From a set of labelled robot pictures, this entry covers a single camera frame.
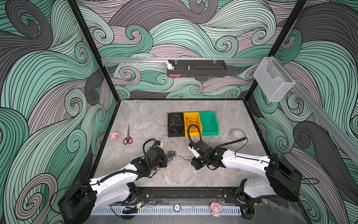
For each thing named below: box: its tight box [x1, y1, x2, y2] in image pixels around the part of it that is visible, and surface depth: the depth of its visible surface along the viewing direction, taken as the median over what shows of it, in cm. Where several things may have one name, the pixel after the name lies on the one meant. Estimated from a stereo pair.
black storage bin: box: [167, 112, 186, 138], surface depth 103 cm
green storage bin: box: [199, 111, 220, 136], surface depth 104 cm
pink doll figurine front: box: [209, 201, 222, 218], surface depth 68 cm
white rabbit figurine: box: [166, 59, 175, 70], surface depth 87 cm
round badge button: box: [173, 202, 182, 213], surface depth 71 cm
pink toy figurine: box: [109, 131, 121, 140], surface depth 97 cm
